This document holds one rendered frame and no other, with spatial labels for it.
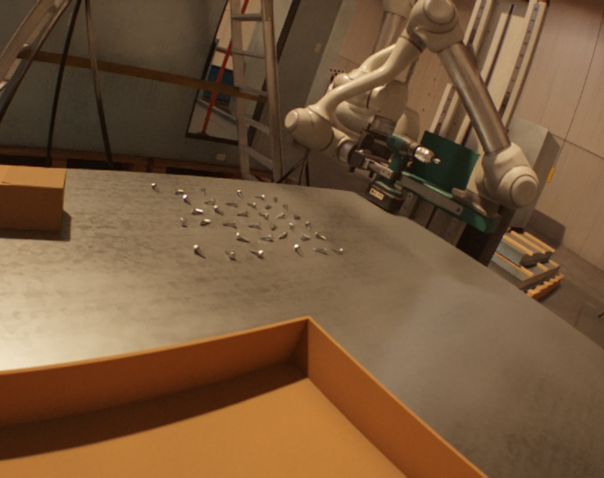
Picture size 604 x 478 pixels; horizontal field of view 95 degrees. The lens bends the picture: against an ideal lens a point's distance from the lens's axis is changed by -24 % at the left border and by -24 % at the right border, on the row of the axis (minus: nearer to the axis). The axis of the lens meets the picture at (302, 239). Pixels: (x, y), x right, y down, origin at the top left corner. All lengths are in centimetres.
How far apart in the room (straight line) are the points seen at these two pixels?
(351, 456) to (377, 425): 4
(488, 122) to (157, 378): 113
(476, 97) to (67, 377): 118
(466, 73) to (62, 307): 115
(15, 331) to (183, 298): 19
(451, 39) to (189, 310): 104
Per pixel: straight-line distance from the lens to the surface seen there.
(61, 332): 37
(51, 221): 52
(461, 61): 120
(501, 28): 187
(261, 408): 33
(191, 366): 30
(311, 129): 120
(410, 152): 112
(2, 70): 181
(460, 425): 43
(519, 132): 740
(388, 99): 135
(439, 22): 115
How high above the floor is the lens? 90
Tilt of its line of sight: 22 degrees down
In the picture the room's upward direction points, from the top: 20 degrees clockwise
